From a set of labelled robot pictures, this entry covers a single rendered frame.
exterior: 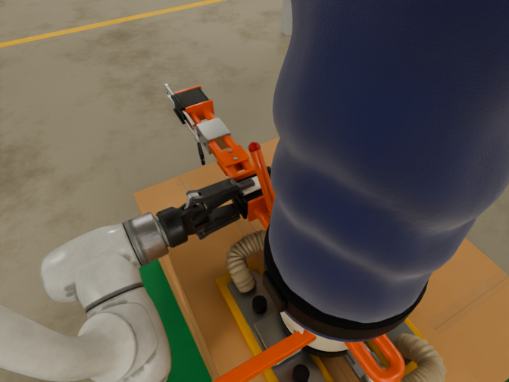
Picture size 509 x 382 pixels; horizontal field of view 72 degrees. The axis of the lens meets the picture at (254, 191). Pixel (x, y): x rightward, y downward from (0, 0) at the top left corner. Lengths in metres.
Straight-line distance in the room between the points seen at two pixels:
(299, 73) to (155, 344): 0.49
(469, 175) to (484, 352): 1.07
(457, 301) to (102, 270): 1.08
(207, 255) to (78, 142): 2.08
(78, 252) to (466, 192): 0.57
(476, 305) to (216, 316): 0.90
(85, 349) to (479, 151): 0.50
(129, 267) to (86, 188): 1.78
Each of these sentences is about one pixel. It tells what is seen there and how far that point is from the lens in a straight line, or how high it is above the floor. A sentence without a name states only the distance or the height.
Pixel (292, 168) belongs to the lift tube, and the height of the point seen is 1.40.
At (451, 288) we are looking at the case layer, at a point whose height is 0.54.
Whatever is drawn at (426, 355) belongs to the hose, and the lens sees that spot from 0.69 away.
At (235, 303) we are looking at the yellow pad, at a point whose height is 0.96.
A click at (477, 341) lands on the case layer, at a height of 0.54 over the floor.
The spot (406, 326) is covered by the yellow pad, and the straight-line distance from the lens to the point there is 0.76.
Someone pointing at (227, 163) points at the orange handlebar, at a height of 1.09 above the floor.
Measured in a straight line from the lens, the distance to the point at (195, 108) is 0.94.
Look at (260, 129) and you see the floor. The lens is 2.60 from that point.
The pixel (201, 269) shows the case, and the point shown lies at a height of 0.95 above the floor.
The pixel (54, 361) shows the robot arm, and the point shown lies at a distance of 0.53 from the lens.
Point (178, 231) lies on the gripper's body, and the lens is 0.67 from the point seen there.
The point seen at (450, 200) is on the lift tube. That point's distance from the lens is 0.29.
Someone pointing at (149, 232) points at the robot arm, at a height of 1.11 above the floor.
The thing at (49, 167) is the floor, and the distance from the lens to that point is 2.67.
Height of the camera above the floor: 1.63
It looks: 49 degrees down
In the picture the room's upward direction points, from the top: straight up
